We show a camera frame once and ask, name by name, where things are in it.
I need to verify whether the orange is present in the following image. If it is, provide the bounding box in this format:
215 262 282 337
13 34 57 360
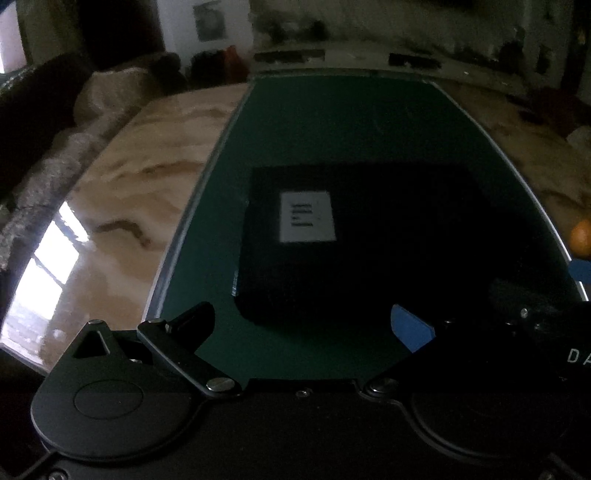
569 219 591 259

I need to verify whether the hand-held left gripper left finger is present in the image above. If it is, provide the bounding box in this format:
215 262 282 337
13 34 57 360
44 301 243 400

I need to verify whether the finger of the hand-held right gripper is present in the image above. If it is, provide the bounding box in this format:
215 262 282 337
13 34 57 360
488 276 578 315
567 259 591 303

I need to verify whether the green desk mat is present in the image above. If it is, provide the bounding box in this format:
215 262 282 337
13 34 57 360
148 71 591 381

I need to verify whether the dark wooden door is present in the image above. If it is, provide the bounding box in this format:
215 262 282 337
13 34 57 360
83 0 167 70

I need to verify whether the dark brown sofa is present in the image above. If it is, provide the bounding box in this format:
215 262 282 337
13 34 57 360
0 51 185 185

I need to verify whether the beige knit blanket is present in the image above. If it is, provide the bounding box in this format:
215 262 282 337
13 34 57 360
0 67 153 259

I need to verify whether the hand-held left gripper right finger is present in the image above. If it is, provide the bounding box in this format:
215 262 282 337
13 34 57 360
362 304 555 402

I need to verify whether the white television cabinet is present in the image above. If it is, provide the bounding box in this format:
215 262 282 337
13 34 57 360
252 34 509 79

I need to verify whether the reddish sofa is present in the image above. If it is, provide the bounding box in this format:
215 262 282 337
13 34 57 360
526 85 583 134

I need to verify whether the wall poster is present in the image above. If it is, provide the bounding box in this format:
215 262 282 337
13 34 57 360
193 2 228 43

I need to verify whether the black box with label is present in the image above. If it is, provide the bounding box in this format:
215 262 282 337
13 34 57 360
233 162 495 330

